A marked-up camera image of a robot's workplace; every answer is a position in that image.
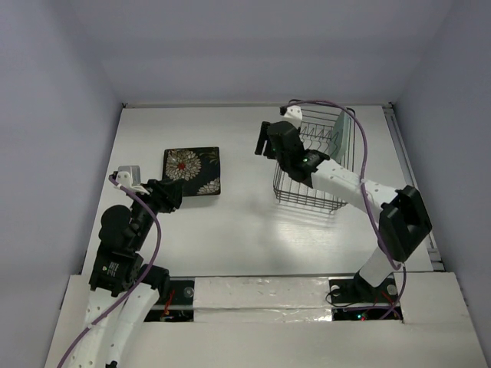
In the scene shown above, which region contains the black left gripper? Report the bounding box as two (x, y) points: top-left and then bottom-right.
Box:
(130, 176), (184, 248)

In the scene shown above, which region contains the wire dish rack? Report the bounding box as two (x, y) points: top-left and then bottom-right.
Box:
(273, 106), (355, 213)

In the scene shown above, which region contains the pale green plate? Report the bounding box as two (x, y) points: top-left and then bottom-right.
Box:
(328, 111), (351, 164)

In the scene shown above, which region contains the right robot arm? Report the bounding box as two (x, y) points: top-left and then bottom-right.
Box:
(255, 121), (433, 301)

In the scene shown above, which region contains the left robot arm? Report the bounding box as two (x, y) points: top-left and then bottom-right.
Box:
(58, 169), (183, 367)

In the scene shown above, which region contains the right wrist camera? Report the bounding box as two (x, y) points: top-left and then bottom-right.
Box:
(279, 105), (303, 127)

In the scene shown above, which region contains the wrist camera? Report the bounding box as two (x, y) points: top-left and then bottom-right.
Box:
(279, 105), (303, 127)
(109, 166), (143, 192)

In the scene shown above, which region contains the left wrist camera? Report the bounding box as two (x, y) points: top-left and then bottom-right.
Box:
(109, 166), (143, 192)

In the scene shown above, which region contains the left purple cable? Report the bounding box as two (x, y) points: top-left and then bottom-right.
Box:
(55, 174), (162, 368)

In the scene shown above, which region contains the purple cable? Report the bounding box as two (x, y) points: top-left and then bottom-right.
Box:
(282, 98), (407, 321)
(55, 174), (162, 368)

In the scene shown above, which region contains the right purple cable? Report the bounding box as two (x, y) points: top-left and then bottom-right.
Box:
(282, 98), (407, 321)

